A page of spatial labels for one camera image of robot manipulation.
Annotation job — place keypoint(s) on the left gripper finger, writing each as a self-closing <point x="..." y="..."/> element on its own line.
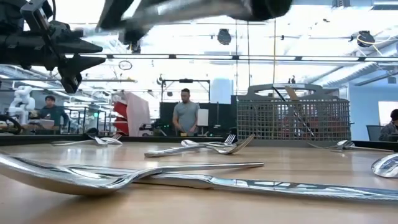
<point x="77" y="46"/>
<point x="77" y="63"/>

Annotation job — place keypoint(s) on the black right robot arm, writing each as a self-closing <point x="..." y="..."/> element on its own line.
<point x="267" y="7"/>

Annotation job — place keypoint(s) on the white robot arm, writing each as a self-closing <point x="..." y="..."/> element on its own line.
<point x="22" y="102"/>

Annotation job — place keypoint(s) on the person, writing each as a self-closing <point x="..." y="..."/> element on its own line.
<point x="53" y="115"/>
<point x="390" y="130"/>
<point x="186" y="115"/>

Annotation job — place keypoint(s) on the wooden workbench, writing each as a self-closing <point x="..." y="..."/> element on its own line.
<point x="37" y="127"/>

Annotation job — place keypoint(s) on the red rack with pale cover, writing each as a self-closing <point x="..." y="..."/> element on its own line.
<point x="136" y="115"/>

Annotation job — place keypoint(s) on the long linear ceiling light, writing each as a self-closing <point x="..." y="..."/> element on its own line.
<point x="202" y="57"/>

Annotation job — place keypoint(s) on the white paper sign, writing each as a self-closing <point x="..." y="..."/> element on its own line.
<point x="203" y="117"/>

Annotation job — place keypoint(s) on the white square column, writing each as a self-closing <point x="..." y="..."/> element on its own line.
<point x="222" y="91"/>

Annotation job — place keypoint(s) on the black partition panel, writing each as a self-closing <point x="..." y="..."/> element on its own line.
<point x="217" y="118"/>

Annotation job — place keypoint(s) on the grey mesh cutlery basket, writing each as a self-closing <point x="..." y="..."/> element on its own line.
<point x="280" y="143"/>

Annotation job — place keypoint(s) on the black office chair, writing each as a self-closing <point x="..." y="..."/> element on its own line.
<point x="374" y="133"/>

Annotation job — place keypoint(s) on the black framed glass enclosure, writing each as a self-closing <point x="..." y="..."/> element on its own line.
<point x="71" y="107"/>

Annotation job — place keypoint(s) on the black metal gantry frame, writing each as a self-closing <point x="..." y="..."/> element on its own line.
<point x="186" y="80"/>

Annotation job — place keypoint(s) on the silver ventilation duct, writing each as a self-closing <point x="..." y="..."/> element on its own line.
<point x="351" y="73"/>

